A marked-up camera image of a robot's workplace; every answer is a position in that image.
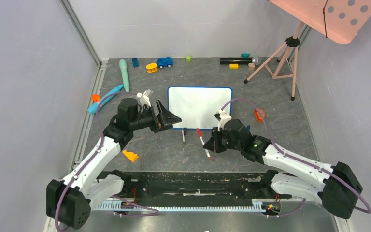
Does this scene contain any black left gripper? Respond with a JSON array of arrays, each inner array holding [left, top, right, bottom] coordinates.
[[130, 100, 182, 133]]

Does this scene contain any red cap marker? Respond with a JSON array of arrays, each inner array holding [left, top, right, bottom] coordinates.
[[196, 128, 212, 159]]

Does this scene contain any blue framed whiteboard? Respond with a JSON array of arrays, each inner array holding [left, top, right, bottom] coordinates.
[[167, 86, 233, 130]]

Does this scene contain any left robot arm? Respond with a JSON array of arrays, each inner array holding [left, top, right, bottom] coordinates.
[[46, 98, 182, 232]]

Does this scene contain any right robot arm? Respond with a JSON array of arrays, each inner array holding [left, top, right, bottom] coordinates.
[[203, 119, 363, 219]]

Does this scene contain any green cap marker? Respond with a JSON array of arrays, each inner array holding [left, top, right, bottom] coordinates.
[[181, 129, 186, 144]]

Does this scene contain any yellow toy block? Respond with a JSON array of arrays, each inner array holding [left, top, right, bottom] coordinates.
[[122, 150, 139, 163]]

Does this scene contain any yellow oval toy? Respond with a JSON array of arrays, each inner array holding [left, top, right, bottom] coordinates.
[[146, 62, 158, 73]]

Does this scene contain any orange window toy block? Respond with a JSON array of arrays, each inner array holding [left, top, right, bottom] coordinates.
[[254, 108, 266, 122]]

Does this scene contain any blue toy car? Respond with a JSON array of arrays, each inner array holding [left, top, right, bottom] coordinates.
[[157, 57, 173, 69]]

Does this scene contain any dark blue block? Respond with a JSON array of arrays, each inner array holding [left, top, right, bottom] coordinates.
[[132, 58, 139, 68]]

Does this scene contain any large blue toy marker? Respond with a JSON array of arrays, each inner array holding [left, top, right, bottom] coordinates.
[[87, 84, 123, 115]]

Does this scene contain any large mint toy marker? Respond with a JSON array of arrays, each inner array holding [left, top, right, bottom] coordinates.
[[119, 59, 130, 92]]

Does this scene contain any orange toy piece left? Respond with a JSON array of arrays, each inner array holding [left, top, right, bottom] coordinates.
[[91, 94, 101, 103]]

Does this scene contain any yellow small block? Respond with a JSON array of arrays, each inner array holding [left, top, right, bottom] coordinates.
[[229, 64, 239, 69]]

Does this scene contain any black tube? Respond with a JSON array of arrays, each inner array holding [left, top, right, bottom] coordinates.
[[220, 58, 254, 65]]

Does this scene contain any wooden cube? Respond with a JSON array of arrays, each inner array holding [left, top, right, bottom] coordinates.
[[248, 63, 256, 70]]

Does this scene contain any teal block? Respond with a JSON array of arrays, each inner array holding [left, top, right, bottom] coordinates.
[[241, 53, 250, 58]]

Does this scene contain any clear ball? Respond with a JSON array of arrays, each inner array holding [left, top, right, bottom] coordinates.
[[252, 56, 262, 65]]

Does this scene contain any pink tripod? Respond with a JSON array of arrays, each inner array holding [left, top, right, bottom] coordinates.
[[244, 21, 305, 101]]

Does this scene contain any pink perforated panel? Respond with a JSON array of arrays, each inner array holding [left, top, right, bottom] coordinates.
[[270, 0, 371, 44]]

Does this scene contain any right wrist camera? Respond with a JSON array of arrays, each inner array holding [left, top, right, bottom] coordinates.
[[214, 109, 232, 131]]

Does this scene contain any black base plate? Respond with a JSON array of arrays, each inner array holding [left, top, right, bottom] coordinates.
[[71, 170, 292, 208]]

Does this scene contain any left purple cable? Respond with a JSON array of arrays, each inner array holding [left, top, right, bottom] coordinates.
[[54, 92, 160, 232]]

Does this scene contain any aluminium rail frame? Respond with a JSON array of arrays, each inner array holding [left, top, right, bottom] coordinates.
[[43, 0, 353, 232]]

